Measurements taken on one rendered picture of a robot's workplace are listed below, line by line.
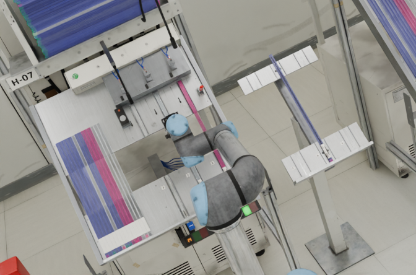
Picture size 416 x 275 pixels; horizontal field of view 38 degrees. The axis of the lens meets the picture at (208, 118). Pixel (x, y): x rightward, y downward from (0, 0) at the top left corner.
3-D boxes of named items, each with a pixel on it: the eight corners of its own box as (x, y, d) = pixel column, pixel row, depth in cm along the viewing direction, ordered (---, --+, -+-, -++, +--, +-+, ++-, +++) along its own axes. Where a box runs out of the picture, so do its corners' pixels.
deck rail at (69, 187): (106, 263, 235) (104, 263, 229) (102, 266, 235) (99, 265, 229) (37, 108, 252) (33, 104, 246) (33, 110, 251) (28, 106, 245)
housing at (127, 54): (182, 51, 259) (180, 38, 245) (78, 100, 254) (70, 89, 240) (174, 35, 261) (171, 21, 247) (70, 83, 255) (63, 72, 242)
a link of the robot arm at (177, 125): (173, 141, 207) (162, 119, 207) (171, 142, 218) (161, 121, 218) (193, 131, 208) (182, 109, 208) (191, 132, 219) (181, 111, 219)
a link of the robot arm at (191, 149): (215, 156, 210) (201, 127, 210) (186, 170, 209) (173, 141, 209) (213, 155, 217) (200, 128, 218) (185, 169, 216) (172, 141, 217)
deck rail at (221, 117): (259, 186, 243) (260, 183, 237) (255, 187, 242) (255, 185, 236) (182, 40, 259) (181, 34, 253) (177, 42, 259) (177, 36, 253)
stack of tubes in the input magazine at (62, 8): (162, 5, 239) (136, -58, 225) (44, 59, 233) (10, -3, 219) (154, -4, 250) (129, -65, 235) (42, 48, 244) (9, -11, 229)
